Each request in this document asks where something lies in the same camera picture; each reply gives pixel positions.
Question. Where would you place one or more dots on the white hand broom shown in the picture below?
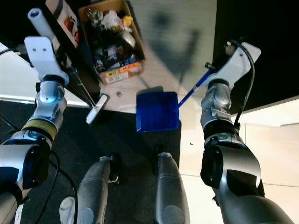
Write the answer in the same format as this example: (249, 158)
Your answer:
(42, 23)

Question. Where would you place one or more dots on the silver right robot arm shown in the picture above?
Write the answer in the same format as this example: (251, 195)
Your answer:
(233, 168)

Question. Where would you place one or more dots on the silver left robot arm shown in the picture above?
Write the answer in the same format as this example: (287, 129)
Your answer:
(28, 161)

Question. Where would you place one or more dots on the small floor debris piece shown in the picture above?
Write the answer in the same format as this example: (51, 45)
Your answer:
(119, 94)

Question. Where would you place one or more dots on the black floor mat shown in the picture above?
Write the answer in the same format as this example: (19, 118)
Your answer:
(121, 144)

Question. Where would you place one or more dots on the white red printed carton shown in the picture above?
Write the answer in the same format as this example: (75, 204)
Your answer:
(67, 21)

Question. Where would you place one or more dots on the cardboard box full of items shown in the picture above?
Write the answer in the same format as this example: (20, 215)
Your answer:
(117, 44)

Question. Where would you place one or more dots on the black cabinet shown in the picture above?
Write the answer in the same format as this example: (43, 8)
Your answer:
(261, 28)

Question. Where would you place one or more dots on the grey robot left leg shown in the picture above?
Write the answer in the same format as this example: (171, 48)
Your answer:
(96, 191)

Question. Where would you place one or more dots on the grey robot leg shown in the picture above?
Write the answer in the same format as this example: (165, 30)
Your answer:
(170, 191)
(96, 191)

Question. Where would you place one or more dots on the grey robot right leg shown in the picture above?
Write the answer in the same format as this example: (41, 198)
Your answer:
(170, 191)

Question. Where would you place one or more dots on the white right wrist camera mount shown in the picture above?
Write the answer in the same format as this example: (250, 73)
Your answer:
(236, 63)

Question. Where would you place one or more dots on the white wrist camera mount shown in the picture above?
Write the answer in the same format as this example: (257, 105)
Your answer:
(44, 58)
(236, 63)

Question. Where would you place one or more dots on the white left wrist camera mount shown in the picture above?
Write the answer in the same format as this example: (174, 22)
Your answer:
(44, 58)

